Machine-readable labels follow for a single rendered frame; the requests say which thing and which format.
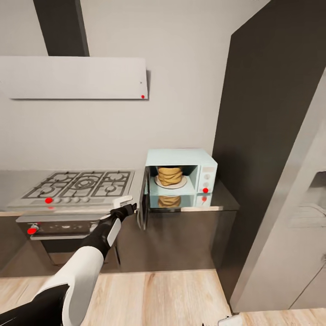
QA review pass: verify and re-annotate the microwave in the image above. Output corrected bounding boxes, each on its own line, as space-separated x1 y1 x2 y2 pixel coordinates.
137 149 218 236

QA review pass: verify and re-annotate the popcorn bag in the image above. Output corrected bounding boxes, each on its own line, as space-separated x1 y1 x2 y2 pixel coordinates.
158 165 183 186

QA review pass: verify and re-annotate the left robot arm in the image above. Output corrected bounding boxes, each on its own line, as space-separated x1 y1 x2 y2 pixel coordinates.
0 195 137 326

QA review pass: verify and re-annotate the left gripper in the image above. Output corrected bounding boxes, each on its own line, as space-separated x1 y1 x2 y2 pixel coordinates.
110 203 137 220

